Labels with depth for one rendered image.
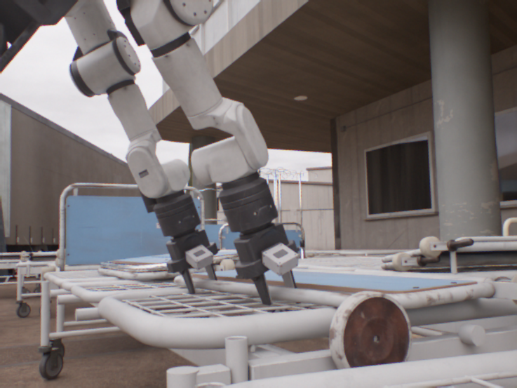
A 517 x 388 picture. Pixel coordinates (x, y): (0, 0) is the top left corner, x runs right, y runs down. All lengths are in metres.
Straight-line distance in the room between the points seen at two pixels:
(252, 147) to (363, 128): 9.62
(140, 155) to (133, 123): 0.07
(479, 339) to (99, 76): 0.84
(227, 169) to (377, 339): 0.35
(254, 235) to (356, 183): 9.63
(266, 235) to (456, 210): 4.92
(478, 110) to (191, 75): 5.21
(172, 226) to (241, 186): 0.30
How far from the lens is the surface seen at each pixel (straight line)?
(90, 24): 1.15
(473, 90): 5.91
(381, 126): 10.02
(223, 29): 9.29
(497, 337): 0.93
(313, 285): 0.92
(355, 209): 10.48
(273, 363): 0.67
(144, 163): 1.07
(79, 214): 2.61
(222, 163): 0.84
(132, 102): 1.11
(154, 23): 0.77
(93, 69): 1.10
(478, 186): 5.72
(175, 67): 0.78
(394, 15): 6.72
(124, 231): 2.64
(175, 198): 1.09
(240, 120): 0.80
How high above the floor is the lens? 0.60
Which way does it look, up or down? 5 degrees up
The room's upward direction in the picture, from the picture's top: 1 degrees counter-clockwise
